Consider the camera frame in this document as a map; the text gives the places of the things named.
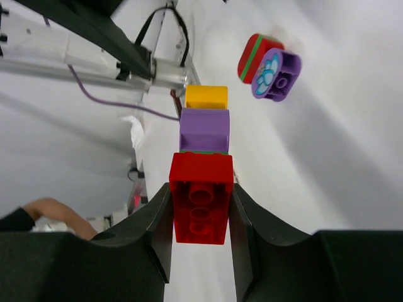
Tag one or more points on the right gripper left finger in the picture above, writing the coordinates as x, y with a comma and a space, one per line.
130, 261

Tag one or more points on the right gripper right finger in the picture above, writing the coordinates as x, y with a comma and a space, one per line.
274, 261

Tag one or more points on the red base lego brick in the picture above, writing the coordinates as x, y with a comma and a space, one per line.
201, 185

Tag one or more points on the purple striped oval lego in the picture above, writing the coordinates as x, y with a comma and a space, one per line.
204, 130

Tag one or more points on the yellow curved lego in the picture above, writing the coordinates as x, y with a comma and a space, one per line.
206, 97

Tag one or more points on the purple flower print lego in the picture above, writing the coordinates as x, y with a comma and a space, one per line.
276, 75

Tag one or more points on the red round striped lego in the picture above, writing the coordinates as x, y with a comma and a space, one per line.
256, 47

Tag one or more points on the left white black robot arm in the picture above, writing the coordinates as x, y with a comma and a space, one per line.
83, 35

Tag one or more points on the person forearm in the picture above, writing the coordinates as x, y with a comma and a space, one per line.
24, 218

